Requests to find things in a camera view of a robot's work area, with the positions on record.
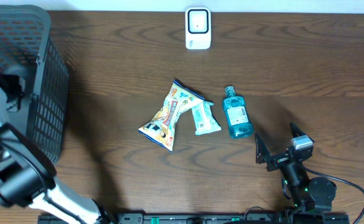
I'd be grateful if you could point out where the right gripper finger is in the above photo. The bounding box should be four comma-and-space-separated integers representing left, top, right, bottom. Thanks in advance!
290, 123, 314, 142
254, 133, 271, 164

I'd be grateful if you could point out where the teal mouthwash bottle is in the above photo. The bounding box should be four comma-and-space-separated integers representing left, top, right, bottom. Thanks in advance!
222, 85, 254, 139

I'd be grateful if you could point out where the light green wipes packet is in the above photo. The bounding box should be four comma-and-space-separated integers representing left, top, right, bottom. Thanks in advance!
192, 101, 222, 136

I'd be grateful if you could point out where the large yellow snack bag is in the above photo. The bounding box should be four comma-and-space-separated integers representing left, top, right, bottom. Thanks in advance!
138, 80, 205, 152

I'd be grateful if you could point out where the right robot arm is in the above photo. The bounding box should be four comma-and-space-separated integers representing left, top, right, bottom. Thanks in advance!
254, 123, 337, 223

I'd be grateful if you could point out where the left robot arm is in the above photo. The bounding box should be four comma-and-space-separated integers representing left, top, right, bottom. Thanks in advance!
0, 72, 117, 224

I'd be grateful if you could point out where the grey plastic basket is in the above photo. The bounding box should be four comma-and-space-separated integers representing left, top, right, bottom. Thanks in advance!
0, 5, 70, 163

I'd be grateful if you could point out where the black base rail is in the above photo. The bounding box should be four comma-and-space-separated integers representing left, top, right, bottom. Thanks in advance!
37, 212, 350, 224

